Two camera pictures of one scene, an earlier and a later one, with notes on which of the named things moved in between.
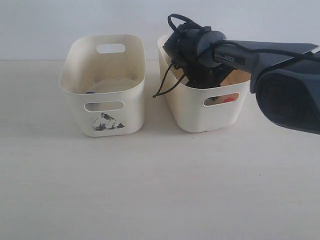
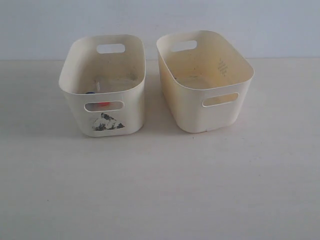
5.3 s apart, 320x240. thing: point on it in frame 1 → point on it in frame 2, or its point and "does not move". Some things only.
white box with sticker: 104,77 does not move
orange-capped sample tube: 228,99 → 102,104
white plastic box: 207,109 does not move
